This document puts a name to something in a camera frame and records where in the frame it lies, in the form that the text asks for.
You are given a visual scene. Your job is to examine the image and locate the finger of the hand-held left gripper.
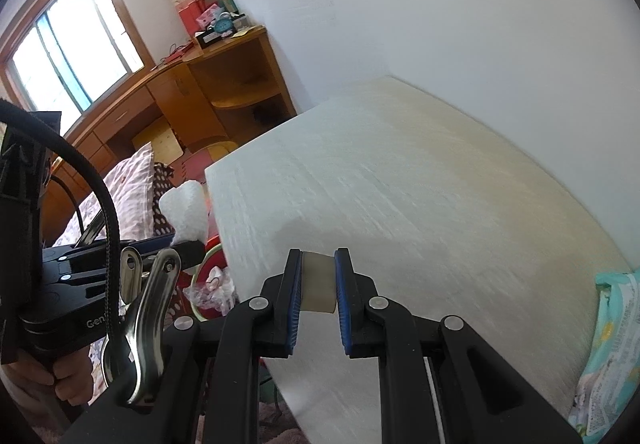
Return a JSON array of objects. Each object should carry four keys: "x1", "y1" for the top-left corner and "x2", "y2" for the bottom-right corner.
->
[
  {"x1": 75, "y1": 234, "x2": 176, "y2": 257},
  {"x1": 120, "y1": 238, "x2": 207, "y2": 270}
]

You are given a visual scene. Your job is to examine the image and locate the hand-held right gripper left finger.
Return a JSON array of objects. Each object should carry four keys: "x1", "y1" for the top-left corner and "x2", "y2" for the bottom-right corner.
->
[{"x1": 62, "y1": 248, "x2": 305, "y2": 444}]

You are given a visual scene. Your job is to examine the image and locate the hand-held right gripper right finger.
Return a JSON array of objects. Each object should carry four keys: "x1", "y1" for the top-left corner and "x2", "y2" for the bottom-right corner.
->
[{"x1": 334, "y1": 248, "x2": 583, "y2": 444}]

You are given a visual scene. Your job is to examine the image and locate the beige rubber block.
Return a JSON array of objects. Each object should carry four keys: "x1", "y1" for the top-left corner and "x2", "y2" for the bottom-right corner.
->
[{"x1": 300, "y1": 251, "x2": 338, "y2": 314}]

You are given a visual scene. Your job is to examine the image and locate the white paper towel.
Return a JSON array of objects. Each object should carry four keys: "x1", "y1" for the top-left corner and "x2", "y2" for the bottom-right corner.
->
[{"x1": 159, "y1": 180, "x2": 208, "y2": 245}]

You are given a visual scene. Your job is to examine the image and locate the teal wet wipes packet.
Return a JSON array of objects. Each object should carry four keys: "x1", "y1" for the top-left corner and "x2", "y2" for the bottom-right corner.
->
[{"x1": 570, "y1": 268, "x2": 640, "y2": 430}]

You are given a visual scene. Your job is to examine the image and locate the person's left forearm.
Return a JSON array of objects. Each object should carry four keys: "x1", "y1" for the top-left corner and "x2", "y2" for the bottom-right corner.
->
[{"x1": 0, "y1": 364, "x2": 61, "y2": 444}]

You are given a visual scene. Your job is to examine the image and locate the person's left hand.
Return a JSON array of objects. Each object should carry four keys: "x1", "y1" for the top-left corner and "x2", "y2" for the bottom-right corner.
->
[{"x1": 10, "y1": 349, "x2": 96, "y2": 407}]

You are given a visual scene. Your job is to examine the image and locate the brown polka dot blanket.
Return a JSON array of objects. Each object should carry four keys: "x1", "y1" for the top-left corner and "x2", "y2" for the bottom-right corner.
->
[{"x1": 150, "y1": 163, "x2": 177, "y2": 237}]

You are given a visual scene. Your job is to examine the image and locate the clear crumpled plastic bag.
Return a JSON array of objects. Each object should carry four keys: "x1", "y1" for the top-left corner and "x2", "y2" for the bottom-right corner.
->
[{"x1": 182, "y1": 269, "x2": 236, "y2": 315}]

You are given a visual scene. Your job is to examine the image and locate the pink checked bedsheet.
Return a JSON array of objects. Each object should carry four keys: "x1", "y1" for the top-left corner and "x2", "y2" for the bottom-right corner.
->
[{"x1": 52, "y1": 141, "x2": 157, "y2": 402}]

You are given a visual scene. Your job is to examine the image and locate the pink foam floor mat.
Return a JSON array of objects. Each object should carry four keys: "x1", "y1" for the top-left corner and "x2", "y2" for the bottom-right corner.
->
[{"x1": 172, "y1": 144, "x2": 236, "y2": 185}]

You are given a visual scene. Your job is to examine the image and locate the light wooden chair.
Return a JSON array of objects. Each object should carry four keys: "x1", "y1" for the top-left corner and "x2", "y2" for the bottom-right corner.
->
[{"x1": 131, "y1": 116, "x2": 182, "y2": 166}]

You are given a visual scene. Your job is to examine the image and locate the wooden corner desk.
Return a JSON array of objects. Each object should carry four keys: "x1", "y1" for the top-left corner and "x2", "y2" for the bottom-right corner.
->
[{"x1": 40, "y1": 24, "x2": 298, "y2": 245}]

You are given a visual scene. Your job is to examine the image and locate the window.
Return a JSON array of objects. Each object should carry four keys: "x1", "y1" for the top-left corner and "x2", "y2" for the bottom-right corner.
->
[{"x1": 0, "y1": 0, "x2": 156, "y2": 125}]

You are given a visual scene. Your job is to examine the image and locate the red flat item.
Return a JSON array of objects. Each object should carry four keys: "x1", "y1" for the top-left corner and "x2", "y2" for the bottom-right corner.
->
[{"x1": 162, "y1": 44, "x2": 196, "y2": 62}]

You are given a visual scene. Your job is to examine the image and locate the pink box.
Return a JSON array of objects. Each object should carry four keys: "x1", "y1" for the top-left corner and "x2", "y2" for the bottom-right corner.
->
[{"x1": 196, "y1": 4, "x2": 223, "y2": 30}]

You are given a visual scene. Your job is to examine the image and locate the black braided cable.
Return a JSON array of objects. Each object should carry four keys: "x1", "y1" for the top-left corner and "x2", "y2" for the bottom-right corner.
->
[{"x1": 0, "y1": 99, "x2": 121, "y2": 365}]

